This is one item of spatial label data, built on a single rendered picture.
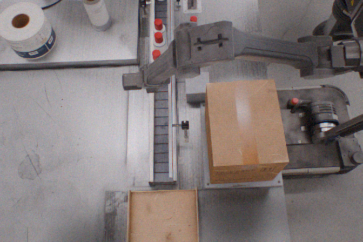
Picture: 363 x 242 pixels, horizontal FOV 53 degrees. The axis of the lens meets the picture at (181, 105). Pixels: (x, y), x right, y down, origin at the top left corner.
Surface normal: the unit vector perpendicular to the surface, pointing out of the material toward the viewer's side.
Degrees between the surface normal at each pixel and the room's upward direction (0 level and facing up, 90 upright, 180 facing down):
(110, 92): 0
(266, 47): 44
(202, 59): 34
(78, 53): 0
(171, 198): 0
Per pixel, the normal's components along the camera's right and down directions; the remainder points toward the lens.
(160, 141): -0.04, -0.40
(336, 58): -0.02, -0.06
